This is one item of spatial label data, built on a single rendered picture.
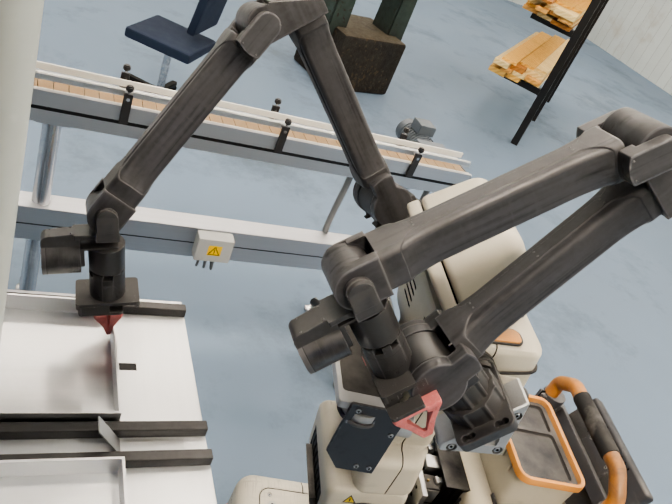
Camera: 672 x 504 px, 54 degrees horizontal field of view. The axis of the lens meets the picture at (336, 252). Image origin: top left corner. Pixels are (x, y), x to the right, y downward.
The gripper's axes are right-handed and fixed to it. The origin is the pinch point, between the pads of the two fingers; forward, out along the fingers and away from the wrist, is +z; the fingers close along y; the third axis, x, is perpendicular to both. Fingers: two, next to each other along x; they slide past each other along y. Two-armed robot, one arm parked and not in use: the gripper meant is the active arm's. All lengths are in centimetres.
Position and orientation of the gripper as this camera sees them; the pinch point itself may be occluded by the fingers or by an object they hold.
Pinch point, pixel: (108, 328)
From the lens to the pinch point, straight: 125.8
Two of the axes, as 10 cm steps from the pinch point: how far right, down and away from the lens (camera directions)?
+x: 2.8, 6.2, -7.3
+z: -1.9, 7.8, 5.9
